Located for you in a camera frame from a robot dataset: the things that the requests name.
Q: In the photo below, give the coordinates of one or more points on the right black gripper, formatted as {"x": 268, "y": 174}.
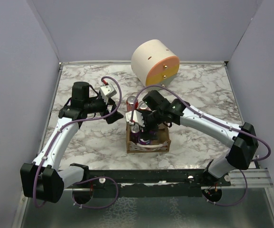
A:
{"x": 145, "y": 132}

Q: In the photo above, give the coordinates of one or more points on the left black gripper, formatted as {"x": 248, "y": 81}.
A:
{"x": 111, "y": 102}

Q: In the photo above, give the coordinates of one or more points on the purple soda can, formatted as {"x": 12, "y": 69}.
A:
{"x": 134, "y": 133}
{"x": 144, "y": 142}

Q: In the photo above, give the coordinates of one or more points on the red soda can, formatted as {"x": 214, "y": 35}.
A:
{"x": 143, "y": 107}
{"x": 130, "y": 104}

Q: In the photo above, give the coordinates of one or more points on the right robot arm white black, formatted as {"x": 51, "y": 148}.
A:
{"x": 240, "y": 139}

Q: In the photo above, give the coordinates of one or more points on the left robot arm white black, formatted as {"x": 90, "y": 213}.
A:
{"x": 42, "y": 179}

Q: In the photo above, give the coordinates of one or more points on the red soda can front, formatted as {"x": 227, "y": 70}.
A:
{"x": 143, "y": 107}

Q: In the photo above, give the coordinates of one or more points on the round pastel drawer cabinet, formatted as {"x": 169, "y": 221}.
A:
{"x": 154, "y": 63}

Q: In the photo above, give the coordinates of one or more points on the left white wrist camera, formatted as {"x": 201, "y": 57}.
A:
{"x": 106, "y": 92}

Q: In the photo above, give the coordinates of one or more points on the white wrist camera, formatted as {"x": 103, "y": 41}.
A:
{"x": 134, "y": 118}
{"x": 106, "y": 92}

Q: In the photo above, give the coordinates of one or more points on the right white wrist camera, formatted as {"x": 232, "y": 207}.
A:
{"x": 134, "y": 118}

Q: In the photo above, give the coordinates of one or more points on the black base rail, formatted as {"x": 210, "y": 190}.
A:
{"x": 144, "y": 183}

